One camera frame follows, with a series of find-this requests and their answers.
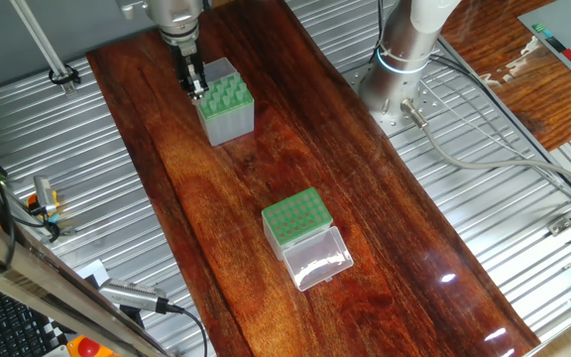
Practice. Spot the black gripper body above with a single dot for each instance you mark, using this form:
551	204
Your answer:
186	59

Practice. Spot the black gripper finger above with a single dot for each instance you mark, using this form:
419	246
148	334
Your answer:
189	85
202	86

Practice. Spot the tall translucent green tip box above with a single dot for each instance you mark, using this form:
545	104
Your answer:
233	126

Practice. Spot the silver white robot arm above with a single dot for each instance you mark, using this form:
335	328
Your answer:
399	59

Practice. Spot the aluminium pole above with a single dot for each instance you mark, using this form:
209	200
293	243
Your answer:
42	44

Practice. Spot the low green rack tip box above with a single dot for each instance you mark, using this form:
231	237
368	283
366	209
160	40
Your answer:
295	218

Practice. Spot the orange yellow plastic object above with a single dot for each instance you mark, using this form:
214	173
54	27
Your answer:
31	201

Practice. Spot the white paper sheet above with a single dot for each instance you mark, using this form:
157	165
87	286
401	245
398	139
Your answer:
94	272

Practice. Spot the yellow button box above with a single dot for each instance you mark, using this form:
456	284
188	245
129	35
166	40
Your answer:
109	353

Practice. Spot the red emergency stop button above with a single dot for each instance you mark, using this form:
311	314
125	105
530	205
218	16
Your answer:
88	348

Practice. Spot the glossy brown wooden board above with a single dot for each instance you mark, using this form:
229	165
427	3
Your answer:
389	297

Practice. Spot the black keyboard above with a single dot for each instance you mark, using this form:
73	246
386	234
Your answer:
3	327

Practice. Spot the scuffed brown wooden board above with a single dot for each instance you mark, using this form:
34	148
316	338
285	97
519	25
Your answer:
513	89

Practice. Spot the green block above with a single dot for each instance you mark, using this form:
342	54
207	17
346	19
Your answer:
538	27

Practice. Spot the teal block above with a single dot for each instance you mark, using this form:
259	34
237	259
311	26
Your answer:
547	34

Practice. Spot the black block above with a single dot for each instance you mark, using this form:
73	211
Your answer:
555	44

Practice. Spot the red block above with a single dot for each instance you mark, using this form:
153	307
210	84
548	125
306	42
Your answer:
570	54

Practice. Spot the small silver camera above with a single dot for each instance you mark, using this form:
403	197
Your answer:
45	193

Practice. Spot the long silver depth camera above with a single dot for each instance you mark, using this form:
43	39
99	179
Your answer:
132	295

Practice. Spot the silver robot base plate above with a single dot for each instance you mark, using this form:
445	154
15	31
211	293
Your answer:
429	99

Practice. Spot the black camera stand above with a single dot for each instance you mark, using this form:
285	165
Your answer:
132	317

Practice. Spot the steel frame bar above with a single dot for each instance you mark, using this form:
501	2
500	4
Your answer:
42	277

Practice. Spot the aluminium corner bracket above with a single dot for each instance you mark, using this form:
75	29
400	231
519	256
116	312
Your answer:
560	225

